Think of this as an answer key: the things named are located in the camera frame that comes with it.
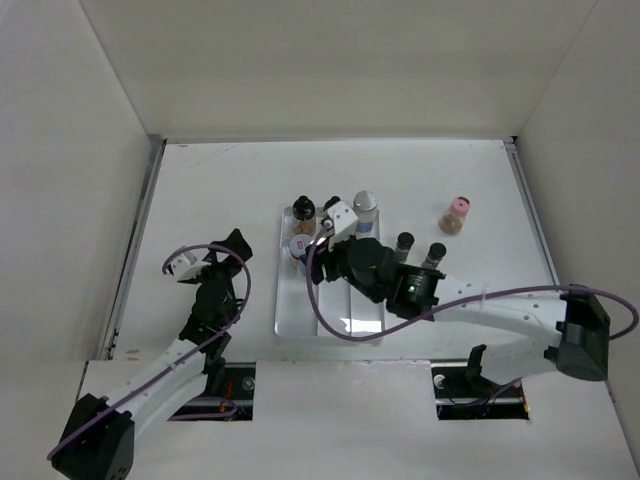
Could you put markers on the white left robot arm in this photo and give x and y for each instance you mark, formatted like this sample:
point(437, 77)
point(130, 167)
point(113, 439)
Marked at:
point(101, 434)

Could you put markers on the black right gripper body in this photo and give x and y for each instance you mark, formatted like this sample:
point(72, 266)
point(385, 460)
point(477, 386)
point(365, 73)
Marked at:
point(348, 272)

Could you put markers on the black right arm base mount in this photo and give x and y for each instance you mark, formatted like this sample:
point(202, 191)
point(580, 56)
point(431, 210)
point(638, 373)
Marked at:
point(476, 383)

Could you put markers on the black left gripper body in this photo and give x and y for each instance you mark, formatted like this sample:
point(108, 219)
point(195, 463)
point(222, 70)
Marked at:
point(224, 273)

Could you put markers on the pink-cap spice bottle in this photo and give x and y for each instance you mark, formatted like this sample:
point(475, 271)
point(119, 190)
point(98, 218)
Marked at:
point(452, 221)

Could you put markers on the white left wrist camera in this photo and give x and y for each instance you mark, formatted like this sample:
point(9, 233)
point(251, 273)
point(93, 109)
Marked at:
point(186, 267)

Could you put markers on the silver-cap blue-label bottle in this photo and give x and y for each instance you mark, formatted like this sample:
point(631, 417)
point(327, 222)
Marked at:
point(365, 206)

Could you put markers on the white divided organizer tray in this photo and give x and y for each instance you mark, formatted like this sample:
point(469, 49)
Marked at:
point(345, 309)

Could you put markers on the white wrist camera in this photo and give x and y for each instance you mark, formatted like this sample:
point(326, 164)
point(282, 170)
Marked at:
point(338, 223)
point(186, 267)

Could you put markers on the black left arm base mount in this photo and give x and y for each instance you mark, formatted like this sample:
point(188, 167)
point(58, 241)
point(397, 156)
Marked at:
point(219, 382)

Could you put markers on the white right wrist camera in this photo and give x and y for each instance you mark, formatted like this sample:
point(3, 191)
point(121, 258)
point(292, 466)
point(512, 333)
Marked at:
point(338, 223)

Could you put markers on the aluminium table rail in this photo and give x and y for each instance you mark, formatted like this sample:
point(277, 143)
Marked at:
point(530, 208)
point(115, 313)

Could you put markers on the right aluminium table rail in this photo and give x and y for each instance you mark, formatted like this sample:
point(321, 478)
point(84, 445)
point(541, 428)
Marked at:
point(530, 208)

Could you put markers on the black flip-lid small jar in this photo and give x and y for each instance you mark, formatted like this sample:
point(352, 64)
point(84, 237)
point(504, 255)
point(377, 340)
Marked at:
point(435, 254)

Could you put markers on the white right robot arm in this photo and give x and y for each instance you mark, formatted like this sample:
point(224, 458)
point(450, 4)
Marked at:
point(557, 328)

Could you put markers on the white-cap orange-label spice jar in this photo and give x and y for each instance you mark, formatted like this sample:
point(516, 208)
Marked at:
point(297, 250)

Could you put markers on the black-cap brown spice bottle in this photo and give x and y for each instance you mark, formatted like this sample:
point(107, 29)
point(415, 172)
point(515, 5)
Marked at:
point(304, 216)

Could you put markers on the black-cap white powder bottle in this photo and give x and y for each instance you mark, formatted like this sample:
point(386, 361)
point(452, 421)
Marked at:
point(331, 202)

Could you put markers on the black-cap brown spice jar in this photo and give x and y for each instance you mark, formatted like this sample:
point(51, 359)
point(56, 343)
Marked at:
point(404, 243)

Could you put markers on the left aluminium table rail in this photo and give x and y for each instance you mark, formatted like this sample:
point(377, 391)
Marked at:
point(115, 313)

